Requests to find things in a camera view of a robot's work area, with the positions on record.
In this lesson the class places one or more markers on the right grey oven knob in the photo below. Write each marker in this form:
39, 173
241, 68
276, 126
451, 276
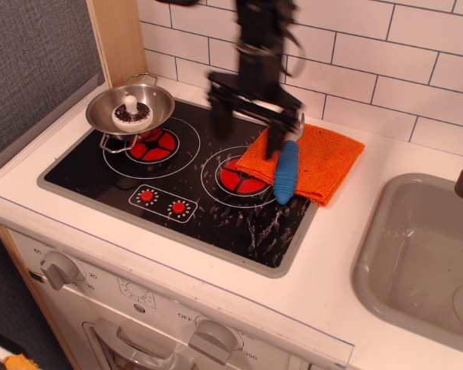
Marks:
214, 341

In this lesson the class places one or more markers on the oven door with handle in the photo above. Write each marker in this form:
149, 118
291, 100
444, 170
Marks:
134, 346

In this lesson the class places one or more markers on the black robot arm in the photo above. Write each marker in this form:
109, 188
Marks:
264, 26

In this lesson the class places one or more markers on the left red stove button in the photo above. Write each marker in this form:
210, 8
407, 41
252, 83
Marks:
147, 196

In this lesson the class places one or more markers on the right red stove button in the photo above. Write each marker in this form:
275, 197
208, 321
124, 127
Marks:
179, 207

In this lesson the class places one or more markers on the left grey oven knob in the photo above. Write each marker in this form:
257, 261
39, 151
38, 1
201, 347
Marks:
58, 269

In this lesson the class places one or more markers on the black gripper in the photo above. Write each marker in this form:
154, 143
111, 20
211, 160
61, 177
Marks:
255, 92

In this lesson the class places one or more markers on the red stove button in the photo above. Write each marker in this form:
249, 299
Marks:
179, 207
147, 196

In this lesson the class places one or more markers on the small steel pot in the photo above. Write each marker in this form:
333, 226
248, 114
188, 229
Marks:
99, 113

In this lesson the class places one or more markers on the black toy stovetop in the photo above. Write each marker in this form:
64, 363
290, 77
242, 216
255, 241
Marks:
229, 214

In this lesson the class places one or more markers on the orange folded cloth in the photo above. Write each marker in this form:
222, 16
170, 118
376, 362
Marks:
325, 159

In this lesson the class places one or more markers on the white toy mushroom slice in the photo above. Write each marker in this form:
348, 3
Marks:
131, 116

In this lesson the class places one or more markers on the grey plastic sink basin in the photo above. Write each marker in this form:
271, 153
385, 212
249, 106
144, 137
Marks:
409, 270

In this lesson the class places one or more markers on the orange object bottom left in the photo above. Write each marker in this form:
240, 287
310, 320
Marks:
19, 362

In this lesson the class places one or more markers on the grey oven knob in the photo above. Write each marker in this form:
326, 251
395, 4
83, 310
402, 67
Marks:
214, 341
58, 269

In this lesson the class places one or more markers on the blue handled metal fork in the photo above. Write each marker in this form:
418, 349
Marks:
286, 172

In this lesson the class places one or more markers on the wooden side post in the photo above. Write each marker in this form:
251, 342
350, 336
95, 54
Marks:
117, 30

